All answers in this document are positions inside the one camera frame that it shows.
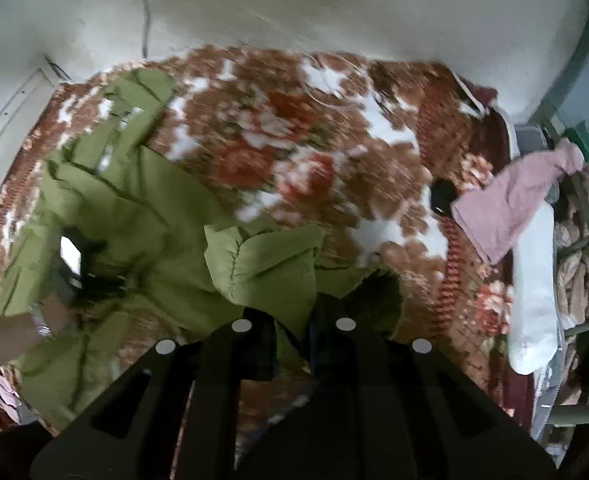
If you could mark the beige floral quilt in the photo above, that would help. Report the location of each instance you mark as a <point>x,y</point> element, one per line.
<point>572,270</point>

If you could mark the small black device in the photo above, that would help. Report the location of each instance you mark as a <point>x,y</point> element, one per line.
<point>442,197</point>

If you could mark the grey box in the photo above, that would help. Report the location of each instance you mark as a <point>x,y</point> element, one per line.
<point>529,137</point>

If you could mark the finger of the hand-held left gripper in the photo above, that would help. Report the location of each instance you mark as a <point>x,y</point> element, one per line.
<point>105,282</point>

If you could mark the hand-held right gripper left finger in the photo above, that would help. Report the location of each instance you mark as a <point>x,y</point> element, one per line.
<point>262,352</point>

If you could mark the person's left hand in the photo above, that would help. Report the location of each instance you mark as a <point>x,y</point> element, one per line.
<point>58,312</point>

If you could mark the pink patterned cloth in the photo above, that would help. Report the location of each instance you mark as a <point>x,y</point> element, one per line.
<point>2,395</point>

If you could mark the person's left forearm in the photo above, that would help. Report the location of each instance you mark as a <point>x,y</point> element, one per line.
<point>2,342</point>

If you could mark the long white cloth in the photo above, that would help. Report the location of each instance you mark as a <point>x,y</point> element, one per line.
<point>534,290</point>

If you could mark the green garment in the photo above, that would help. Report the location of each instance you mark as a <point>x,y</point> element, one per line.
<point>139,210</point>

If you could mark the silver wristwatch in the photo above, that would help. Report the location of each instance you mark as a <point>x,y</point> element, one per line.
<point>42,325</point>

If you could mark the floral brown blanket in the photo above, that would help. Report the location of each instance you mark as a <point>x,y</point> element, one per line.
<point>294,130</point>

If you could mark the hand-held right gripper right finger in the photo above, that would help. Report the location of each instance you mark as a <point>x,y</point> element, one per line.
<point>320,346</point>

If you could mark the dark red cloth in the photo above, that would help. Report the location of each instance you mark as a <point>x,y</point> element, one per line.
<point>497,125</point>

